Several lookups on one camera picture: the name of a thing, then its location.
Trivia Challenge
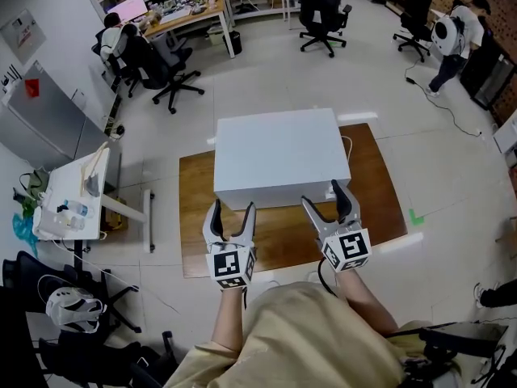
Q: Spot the person's left forearm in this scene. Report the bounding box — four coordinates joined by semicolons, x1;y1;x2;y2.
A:
210;285;250;353

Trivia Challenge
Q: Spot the black glass-door cabinet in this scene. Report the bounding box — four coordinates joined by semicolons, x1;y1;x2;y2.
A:
460;25;517;112

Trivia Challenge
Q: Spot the person's beige shirt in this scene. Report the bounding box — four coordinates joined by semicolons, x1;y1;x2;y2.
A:
162;280;462;388

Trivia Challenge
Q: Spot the black floor cable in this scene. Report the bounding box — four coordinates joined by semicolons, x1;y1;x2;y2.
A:
404;53;484;139

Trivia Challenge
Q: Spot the clear water bottle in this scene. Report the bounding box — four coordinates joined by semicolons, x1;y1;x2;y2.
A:
63;199;95;219

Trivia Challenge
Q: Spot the white side table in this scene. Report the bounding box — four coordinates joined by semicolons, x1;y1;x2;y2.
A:
33;146;157;255

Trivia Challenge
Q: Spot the white microwave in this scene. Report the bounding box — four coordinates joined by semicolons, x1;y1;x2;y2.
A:
213;108;352;212

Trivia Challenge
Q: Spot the white headset device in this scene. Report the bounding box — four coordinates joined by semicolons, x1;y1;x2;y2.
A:
44;286;107;335

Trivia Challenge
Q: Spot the wooden desk with white legs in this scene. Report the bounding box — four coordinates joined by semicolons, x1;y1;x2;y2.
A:
142;0;237;60

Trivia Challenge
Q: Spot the person's right forearm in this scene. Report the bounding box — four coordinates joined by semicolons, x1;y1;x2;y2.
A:
334;268;400;338

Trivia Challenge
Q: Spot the black waste bin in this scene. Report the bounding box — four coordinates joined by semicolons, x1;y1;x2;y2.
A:
222;30;244;57

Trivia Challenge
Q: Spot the green bag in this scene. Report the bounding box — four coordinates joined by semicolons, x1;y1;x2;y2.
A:
18;169;51;210

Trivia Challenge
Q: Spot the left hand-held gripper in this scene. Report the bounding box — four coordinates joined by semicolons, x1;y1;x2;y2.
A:
202;198;259;291

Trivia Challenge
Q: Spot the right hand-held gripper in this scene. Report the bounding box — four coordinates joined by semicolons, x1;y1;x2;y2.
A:
300;179;373;274

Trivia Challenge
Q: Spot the black device with cables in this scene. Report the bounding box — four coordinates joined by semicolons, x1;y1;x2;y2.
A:
386;321;511;388

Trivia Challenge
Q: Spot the white round backpack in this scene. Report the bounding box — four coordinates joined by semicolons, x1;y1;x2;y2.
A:
431;15;466;57

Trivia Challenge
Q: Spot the black office chair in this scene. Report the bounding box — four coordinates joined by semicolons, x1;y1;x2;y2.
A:
292;0;354;59
1;250;143;335
91;23;171;99
37;329;179;388
392;0;436;64

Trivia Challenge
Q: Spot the grey wall poster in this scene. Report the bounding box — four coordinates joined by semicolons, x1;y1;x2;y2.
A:
0;8;48;65

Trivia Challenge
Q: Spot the grey metal fridge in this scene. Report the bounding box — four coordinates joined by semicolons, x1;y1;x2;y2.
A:
0;60;123;174

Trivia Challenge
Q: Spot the lit pink monitor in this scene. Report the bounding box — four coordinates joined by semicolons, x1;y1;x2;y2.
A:
106;0;149;22

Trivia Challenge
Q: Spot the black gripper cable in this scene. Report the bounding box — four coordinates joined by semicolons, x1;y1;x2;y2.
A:
317;258;338;299

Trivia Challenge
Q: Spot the grey office chair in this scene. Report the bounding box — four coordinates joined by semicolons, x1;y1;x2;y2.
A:
150;33;206;116

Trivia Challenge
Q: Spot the white cabinet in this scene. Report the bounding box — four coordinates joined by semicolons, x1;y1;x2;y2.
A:
492;110;517;155

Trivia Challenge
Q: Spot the black power strip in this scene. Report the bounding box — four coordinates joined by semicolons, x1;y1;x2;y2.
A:
103;120;127;140

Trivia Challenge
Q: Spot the blue plastic bag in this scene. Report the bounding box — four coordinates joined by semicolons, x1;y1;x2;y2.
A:
11;213;40;259

